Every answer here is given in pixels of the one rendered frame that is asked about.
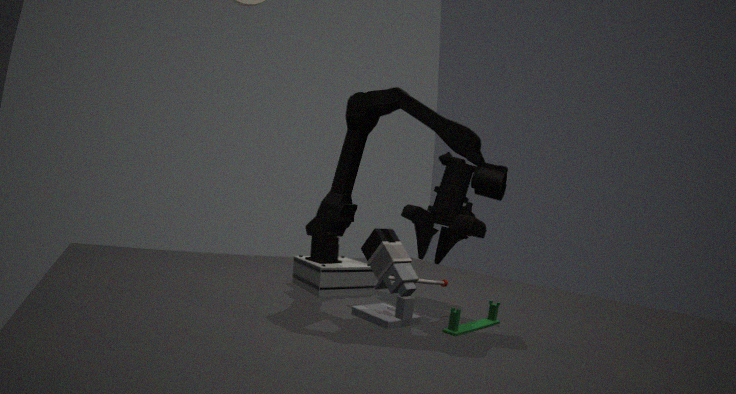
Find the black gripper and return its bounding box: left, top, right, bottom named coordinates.
left=401, top=182, right=487, bottom=264

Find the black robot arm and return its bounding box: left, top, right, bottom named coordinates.
left=305, top=88, right=508, bottom=264

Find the green cradle stand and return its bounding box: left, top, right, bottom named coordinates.
left=442, top=300, right=500, bottom=337

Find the white pin with red cap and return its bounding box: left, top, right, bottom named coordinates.
left=388, top=276, right=448, bottom=287

